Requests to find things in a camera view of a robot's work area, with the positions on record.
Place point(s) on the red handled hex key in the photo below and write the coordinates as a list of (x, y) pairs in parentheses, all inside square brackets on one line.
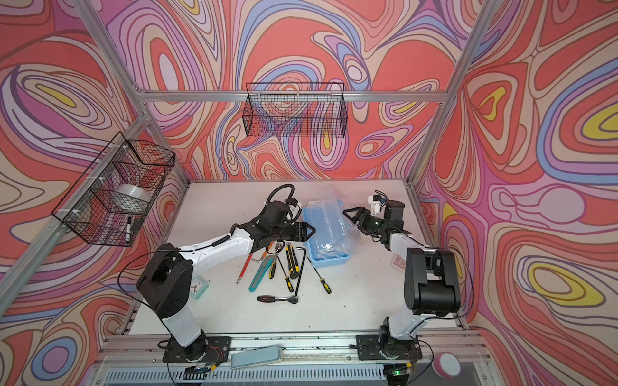
[(249, 259)]

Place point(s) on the teal utility knife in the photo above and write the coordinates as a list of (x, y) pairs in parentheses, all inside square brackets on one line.
[(267, 262)]

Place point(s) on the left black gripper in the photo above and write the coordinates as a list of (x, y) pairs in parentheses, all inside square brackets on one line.
[(301, 232)]

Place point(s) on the yellow black utility knife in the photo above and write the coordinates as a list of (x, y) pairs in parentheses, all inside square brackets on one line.
[(292, 261)]

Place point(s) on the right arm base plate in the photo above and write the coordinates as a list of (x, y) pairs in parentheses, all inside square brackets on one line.
[(375, 347)]

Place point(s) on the silver tape roll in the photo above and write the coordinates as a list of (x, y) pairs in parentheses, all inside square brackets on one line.
[(134, 192)]

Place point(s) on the pink calculator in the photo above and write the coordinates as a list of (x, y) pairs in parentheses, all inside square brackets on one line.
[(398, 263)]

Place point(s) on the left black wire basket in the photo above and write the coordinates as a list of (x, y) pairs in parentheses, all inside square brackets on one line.
[(98, 215)]

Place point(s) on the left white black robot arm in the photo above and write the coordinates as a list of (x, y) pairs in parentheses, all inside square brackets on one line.
[(166, 281)]

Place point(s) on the blue plastic tool box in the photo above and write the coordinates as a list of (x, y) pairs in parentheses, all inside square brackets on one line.
[(335, 240)]

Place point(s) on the yellow black screwdriver right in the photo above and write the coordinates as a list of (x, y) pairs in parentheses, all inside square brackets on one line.
[(323, 282)]

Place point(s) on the black wire basket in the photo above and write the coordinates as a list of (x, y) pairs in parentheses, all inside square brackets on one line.
[(98, 215), (295, 109)]

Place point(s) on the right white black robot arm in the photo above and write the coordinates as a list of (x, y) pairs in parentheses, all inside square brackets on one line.
[(431, 287)]

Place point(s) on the black marker pen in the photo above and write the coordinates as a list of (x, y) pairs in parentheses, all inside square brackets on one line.
[(128, 230)]

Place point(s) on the large black hex key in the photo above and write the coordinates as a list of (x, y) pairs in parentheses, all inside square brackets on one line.
[(301, 271)]

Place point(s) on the small clock card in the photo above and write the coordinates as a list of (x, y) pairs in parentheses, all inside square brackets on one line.
[(198, 287)]

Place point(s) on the black ratchet wrench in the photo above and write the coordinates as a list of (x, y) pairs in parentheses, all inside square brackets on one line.
[(272, 299)]

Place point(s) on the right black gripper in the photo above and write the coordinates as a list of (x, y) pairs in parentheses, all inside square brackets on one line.
[(362, 223)]

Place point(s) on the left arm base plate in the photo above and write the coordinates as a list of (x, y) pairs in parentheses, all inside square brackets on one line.
[(209, 349)]

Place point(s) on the back black wire basket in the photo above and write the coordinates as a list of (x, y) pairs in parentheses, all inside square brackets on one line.
[(295, 109)]

